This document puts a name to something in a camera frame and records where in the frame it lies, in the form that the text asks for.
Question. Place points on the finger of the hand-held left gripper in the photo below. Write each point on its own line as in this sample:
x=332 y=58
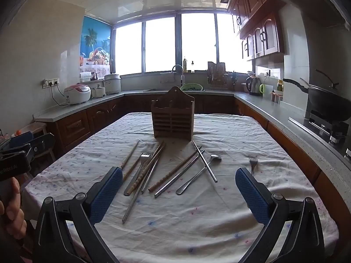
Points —
x=23 y=137
x=41 y=143

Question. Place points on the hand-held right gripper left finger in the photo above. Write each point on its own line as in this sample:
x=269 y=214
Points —
x=108 y=194

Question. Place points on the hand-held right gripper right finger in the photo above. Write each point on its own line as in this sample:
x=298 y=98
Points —
x=251 y=194

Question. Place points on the small metal fork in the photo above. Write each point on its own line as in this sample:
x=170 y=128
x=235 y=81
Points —
x=252 y=165

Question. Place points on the light wooden chopstick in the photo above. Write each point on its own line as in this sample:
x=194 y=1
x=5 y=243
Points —
x=130 y=154

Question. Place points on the large metal fork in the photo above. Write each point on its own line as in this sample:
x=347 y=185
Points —
x=142 y=164

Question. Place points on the metal spoon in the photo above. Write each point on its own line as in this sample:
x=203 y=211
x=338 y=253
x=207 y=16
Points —
x=215 y=157

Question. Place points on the wooden utensil holder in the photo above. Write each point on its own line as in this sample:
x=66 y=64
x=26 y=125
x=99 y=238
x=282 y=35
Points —
x=172 y=120

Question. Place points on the person's left hand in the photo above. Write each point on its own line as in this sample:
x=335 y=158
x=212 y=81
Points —
x=12 y=213

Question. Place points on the wooden stool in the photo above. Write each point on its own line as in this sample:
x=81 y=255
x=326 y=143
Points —
x=38 y=127

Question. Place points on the white and red rice cooker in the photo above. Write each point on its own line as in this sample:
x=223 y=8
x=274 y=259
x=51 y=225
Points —
x=78 y=94

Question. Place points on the floral white tablecloth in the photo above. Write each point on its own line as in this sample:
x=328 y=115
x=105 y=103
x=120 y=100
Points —
x=192 y=224

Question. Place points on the small white cooker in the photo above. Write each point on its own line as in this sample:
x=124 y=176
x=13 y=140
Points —
x=98 y=91

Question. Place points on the white paper roll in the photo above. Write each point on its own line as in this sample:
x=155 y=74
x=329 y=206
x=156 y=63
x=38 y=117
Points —
x=85 y=76

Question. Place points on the large white cooker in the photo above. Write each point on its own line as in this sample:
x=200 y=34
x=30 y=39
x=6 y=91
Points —
x=112 y=85

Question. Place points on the gas stove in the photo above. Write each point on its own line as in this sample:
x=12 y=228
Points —
x=318 y=126

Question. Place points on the row of spice jars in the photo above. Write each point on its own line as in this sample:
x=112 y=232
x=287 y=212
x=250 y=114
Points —
x=276 y=97

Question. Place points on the green and white pitcher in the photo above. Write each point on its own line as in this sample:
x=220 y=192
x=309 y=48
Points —
x=266 y=91

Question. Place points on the steel electric kettle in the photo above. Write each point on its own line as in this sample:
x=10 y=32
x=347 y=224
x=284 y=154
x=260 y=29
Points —
x=253 y=86

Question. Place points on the condiment bottles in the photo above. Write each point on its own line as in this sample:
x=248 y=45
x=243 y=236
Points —
x=279 y=85

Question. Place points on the kitchen sink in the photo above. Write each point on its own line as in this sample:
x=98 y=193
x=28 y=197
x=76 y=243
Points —
x=161 y=89

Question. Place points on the black wok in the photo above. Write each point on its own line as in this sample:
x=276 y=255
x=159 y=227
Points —
x=329 y=101

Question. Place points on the green colander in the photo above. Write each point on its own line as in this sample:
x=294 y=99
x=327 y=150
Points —
x=192 y=87

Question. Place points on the metal dish rack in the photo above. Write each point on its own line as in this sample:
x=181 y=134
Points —
x=216 y=74

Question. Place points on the chrome kitchen faucet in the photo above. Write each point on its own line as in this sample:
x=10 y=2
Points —
x=181 y=74

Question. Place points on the small dark bottle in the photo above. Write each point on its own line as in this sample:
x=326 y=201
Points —
x=192 y=67

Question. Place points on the yellow oil bottle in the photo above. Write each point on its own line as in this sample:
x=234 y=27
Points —
x=185 y=64

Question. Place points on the kitchen window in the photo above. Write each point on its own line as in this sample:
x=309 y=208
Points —
x=161 y=43

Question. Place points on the range hood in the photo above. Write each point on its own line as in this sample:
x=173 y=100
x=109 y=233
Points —
x=315 y=5

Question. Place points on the wall power strip outlet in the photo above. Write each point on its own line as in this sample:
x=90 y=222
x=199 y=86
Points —
x=50 y=82

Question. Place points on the beach and fruit wall poster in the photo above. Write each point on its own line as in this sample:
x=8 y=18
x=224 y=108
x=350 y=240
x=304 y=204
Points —
x=94 y=38

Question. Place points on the small wall outlet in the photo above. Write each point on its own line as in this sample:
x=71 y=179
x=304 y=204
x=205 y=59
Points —
x=267 y=73

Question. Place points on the wooden wall cabinets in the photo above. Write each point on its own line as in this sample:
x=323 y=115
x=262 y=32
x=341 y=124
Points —
x=270 y=33

